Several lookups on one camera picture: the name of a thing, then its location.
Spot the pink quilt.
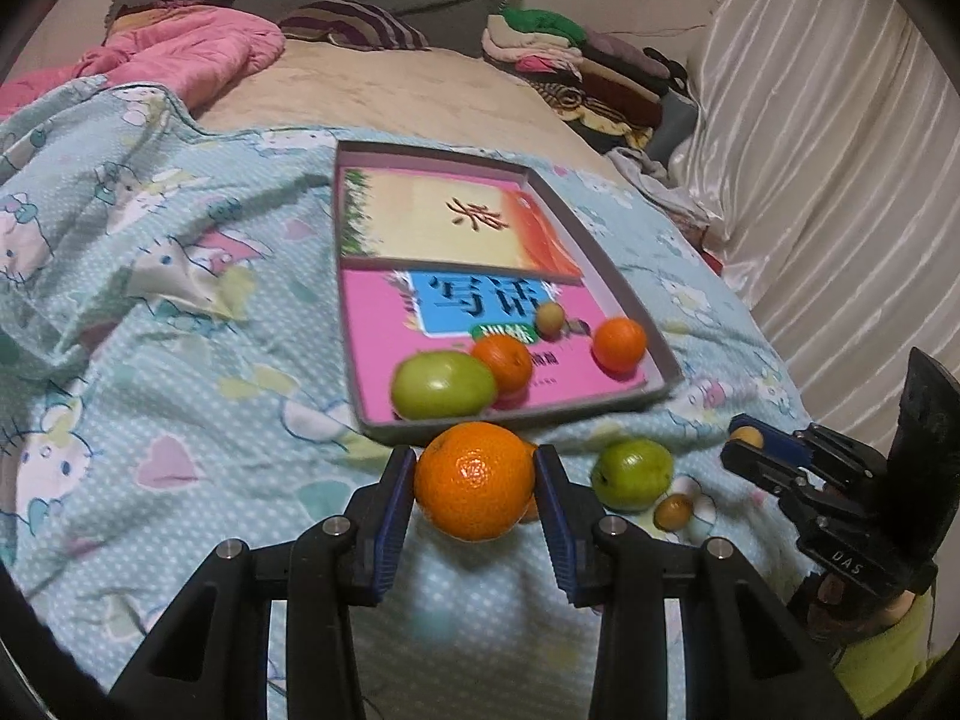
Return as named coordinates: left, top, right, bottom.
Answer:
left=0, top=4, right=287, bottom=117

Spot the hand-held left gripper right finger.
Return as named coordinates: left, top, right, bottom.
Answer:
left=531, top=444, right=856, bottom=720

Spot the striped pillow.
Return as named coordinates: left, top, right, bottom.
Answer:
left=277, top=0, right=432, bottom=52

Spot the white crumpled cloth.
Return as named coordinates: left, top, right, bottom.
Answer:
left=604, top=146, right=717, bottom=222

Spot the grey cardboard box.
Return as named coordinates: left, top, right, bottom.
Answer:
left=332, top=139, right=685, bottom=447

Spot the pile of folded clothes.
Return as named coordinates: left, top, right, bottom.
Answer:
left=480, top=6, right=702, bottom=155

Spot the person's right forearm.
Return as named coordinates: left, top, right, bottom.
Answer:
left=829, top=589, right=946, bottom=717

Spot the light blue cartoon cat blanket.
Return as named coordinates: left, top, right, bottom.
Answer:
left=0, top=75, right=818, bottom=720

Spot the pink book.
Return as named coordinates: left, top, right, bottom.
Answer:
left=341, top=262, right=647, bottom=421

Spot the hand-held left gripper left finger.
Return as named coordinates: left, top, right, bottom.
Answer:
left=112, top=446, right=419, bottom=720

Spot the beige bed sheet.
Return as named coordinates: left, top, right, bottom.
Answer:
left=191, top=37, right=623, bottom=173

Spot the cream and orange book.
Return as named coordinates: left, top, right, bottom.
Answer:
left=339, top=165, right=586, bottom=286

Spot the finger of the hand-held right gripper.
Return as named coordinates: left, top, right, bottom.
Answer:
left=730, top=412, right=887, bottom=482
left=720, top=440, right=827, bottom=515

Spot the orange mandarin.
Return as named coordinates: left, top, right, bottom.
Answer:
left=471, top=334, right=535, bottom=395
left=592, top=317, right=648, bottom=372
left=414, top=422, right=536, bottom=541

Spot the large green jujube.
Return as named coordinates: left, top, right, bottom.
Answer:
left=390, top=351, right=499, bottom=422

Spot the white satin curtain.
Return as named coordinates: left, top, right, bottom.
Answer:
left=667, top=0, right=960, bottom=421

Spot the person's right hand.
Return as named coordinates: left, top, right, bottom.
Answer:
left=808, top=570, right=931, bottom=635

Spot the small green jujube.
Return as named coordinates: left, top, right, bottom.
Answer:
left=591, top=439, right=676, bottom=512

